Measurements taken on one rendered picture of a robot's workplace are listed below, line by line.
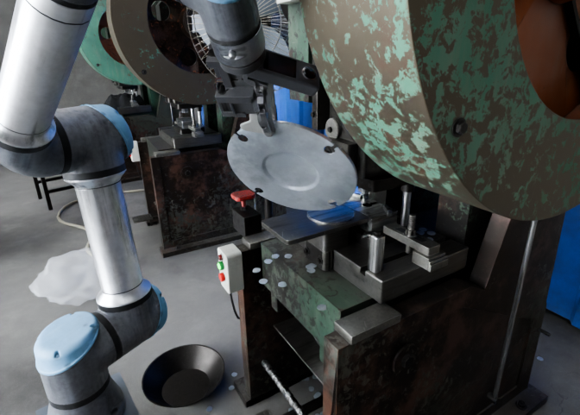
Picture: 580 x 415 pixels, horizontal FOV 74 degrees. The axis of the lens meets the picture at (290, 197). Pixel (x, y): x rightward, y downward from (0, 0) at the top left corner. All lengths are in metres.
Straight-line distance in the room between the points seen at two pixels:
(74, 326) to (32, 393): 0.99
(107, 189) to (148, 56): 1.35
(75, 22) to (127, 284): 0.55
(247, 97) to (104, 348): 0.58
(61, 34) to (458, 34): 0.45
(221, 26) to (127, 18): 1.60
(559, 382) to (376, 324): 1.13
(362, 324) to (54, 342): 0.61
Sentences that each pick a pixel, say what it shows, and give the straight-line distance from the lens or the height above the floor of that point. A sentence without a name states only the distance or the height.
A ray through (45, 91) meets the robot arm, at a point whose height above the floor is 1.14.
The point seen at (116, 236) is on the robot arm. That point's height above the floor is 0.84.
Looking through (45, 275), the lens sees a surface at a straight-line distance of 2.33.
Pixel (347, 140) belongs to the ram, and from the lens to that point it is 0.99.
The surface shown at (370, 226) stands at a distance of 1.03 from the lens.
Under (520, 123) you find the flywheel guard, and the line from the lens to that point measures 0.60.
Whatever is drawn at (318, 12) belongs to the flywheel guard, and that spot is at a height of 1.23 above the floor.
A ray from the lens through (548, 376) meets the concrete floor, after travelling 1.91.
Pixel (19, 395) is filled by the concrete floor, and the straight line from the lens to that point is 1.91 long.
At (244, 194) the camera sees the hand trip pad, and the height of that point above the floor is 0.76.
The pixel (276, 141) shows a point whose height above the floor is 1.02.
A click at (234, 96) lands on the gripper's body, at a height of 1.12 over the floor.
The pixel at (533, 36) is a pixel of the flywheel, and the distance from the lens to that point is 0.74.
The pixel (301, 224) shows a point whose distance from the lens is 0.97.
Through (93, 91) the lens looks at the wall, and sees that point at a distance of 7.40.
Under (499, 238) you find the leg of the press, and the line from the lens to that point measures 1.14.
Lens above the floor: 1.19
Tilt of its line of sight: 21 degrees down
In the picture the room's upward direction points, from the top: 1 degrees counter-clockwise
